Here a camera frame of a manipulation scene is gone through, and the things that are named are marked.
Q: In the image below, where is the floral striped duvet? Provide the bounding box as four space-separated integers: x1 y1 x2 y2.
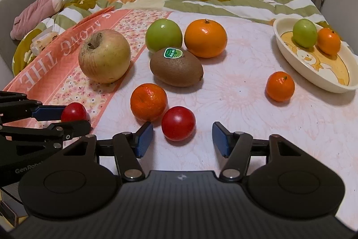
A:
12 0 329 75

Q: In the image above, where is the pink floral bed sheet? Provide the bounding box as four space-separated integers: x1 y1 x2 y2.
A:
6 9 357 229

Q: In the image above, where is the cream oval dish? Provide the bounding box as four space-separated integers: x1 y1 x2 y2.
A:
273 17 357 93

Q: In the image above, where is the large green apple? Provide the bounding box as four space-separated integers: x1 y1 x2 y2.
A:
145 19 183 53

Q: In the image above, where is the pink plush toy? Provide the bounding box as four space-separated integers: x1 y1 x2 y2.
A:
10 0 62 41

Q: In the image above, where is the brown kiwi with sticker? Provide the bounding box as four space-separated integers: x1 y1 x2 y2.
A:
149 47 204 87

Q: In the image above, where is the large yellow-red apple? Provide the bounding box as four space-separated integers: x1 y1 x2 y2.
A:
78 29 131 84

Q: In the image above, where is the small mandarin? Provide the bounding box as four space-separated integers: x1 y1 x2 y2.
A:
266 71 295 103
130 83 168 122

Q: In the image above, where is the small snack packet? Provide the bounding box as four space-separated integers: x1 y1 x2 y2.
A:
30 26 58 56

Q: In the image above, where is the red cherry tomato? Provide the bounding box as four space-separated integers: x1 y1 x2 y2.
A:
161 106 196 142
61 103 87 123

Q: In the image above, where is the small green apple in dish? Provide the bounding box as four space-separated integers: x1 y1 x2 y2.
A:
292 19 318 49

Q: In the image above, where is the small orange in dish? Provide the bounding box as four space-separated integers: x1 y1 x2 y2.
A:
317 28 341 56

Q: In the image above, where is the large orange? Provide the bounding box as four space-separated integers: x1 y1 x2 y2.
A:
184 19 228 58

